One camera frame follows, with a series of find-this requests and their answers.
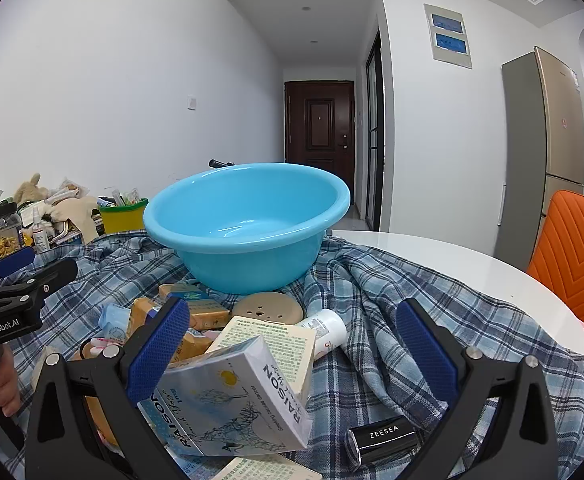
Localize gold refrigerator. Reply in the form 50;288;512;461
494;46;584;273

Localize white spray bottle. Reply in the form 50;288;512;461
31;208;51;253

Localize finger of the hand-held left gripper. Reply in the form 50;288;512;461
0;259;79;318
0;247;36;293

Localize dark brown door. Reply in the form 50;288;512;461
284;80;355;206

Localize grey wall panel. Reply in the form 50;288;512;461
424;3;473;69

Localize yellow sponge block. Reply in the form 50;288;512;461
212;452;323;480

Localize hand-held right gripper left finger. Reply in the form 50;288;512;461
24;296;191;480

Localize white illustrated cigarette box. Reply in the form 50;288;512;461
137;335;314;457

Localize gold cigarette carton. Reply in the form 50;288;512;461
127;296;214;363

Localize blue plastic basin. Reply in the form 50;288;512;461
143;162;351;296

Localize clear jar of yellow snacks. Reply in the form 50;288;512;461
0;202;25;261

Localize beige plush toy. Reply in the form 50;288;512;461
13;173;50;206
52;195;103;245

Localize round beige disc with holes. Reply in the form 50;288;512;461
235;291;304;326

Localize yellow bin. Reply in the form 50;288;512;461
99;199;149;235

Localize black lipstick box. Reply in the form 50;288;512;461
347;416;419;471

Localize blue tissue pack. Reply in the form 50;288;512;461
97;304;133;346

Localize long gold and blue box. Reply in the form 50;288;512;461
158;282;231;332

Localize white tube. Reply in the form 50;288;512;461
294;309;348;361

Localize blue plaid cloth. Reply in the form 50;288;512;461
2;230;584;480

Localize orange chair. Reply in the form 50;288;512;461
527;190;584;333

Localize black framed glass door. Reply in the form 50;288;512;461
364;30;387;233

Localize brown wooden board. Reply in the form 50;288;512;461
83;395;120;448

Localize cream box with printed text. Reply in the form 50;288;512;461
206;316;317;406

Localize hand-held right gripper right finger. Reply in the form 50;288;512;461
394;297;559;480

